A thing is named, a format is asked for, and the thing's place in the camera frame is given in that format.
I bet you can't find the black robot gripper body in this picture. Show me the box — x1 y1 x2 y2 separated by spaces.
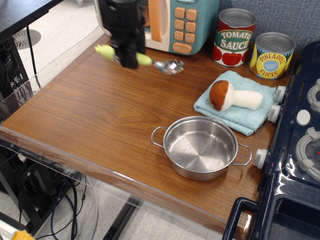
98 0 145 52

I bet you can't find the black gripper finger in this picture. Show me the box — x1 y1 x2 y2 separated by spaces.
120 47 138 69

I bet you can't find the spoon with green handle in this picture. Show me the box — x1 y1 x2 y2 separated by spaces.
94 44 185 75

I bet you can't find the toy microwave oven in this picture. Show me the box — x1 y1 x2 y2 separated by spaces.
94 0 220 56

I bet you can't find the plush mushroom toy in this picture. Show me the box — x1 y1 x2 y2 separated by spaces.
209 80 263 111

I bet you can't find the tomato sauce can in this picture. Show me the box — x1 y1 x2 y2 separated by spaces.
212 8 257 67

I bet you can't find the stainless steel pot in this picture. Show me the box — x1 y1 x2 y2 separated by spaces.
158 116 241 181

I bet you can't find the clear acrylic table guard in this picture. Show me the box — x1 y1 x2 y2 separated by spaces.
0 47 231 228

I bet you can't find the light blue folded cloth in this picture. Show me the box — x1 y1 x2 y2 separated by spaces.
193 70 276 136

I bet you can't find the pineapple slices can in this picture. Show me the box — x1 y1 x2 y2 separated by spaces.
249 32 296 80

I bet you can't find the white stove knob upper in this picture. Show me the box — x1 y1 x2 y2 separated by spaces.
274 85 287 103

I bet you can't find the white stove knob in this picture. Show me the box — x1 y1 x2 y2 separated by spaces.
267 105 281 124
253 148 268 170
274 85 287 103

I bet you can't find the white stove knob middle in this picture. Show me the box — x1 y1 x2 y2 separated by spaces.
267 105 281 124

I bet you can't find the white stove knob lower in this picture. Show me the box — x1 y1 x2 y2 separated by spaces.
253 148 268 170

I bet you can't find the dark blue toy stove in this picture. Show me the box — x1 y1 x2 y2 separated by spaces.
223 41 320 240

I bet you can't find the black cable on floor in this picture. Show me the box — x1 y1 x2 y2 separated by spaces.
34 174 88 240

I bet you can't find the black desk frame left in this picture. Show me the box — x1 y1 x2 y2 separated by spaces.
0 0 60 235

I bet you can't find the blue cable on floor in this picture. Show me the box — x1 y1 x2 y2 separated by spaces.
50 178 78 240

